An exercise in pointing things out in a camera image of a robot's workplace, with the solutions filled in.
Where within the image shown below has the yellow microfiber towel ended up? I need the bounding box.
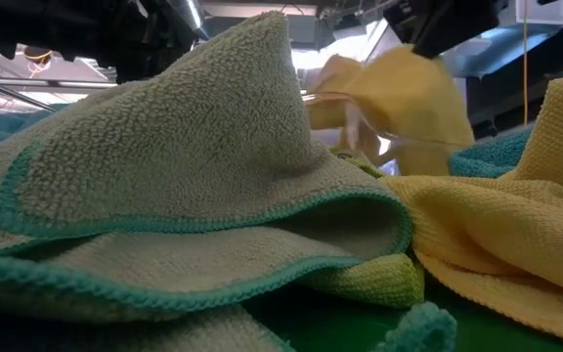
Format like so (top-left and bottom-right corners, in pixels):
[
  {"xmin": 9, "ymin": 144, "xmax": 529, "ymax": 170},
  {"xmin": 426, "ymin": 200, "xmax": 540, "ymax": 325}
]
[
  {"xmin": 304, "ymin": 43, "xmax": 477, "ymax": 178},
  {"xmin": 381, "ymin": 67, "xmax": 563, "ymax": 351}
]

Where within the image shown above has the pale green towel teal edging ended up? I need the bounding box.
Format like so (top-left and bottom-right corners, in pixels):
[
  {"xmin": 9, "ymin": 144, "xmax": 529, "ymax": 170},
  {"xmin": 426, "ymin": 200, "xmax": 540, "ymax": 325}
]
[{"xmin": 0, "ymin": 9, "xmax": 458, "ymax": 352}]

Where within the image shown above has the silver ceiling pipe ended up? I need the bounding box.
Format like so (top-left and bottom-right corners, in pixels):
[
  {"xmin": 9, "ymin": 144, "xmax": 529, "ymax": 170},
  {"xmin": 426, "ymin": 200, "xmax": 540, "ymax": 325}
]
[{"xmin": 166, "ymin": 0, "xmax": 210, "ymax": 41}]

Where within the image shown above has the teal blue microfiber towel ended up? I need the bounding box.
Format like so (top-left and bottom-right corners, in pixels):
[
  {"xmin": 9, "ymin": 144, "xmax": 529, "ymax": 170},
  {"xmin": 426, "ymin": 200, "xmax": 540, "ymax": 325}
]
[{"xmin": 447, "ymin": 124, "xmax": 537, "ymax": 180}]

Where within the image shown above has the lime green microfiber towel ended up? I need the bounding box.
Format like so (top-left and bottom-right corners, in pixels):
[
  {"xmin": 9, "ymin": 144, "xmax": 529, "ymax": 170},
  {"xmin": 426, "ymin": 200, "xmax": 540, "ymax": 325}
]
[{"xmin": 300, "ymin": 145, "xmax": 425, "ymax": 310}]

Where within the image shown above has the dark round ceiling device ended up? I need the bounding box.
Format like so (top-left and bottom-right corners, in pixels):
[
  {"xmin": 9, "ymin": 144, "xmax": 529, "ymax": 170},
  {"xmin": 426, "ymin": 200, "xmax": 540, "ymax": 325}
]
[{"xmin": 22, "ymin": 46, "xmax": 54, "ymax": 66}]

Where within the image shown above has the rectangular silver ventilation duct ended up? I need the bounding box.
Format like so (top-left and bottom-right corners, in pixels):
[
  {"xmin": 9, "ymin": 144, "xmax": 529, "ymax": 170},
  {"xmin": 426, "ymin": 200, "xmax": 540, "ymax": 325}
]
[{"xmin": 442, "ymin": 0, "xmax": 563, "ymax": 79}]

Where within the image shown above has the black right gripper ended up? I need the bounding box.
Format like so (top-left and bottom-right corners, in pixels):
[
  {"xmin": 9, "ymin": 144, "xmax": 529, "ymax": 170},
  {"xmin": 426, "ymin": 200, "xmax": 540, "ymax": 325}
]
[{"xmin": 382, "ymin": 0, "xmax": 500, "ymax": 59}]

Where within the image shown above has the green felt mat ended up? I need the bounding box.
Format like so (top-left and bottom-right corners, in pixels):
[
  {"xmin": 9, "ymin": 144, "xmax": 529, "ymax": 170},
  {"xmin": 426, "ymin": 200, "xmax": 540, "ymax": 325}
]
[{"xmin": 241, "ymin": 273, "xmax": 563, "ymax": 352}]

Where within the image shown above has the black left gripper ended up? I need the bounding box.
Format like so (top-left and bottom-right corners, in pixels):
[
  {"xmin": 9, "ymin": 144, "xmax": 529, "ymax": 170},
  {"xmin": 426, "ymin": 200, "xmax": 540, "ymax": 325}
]
[{"xmin": 109, "ymin": 0, "xmax": 209, "ymax": 84}]

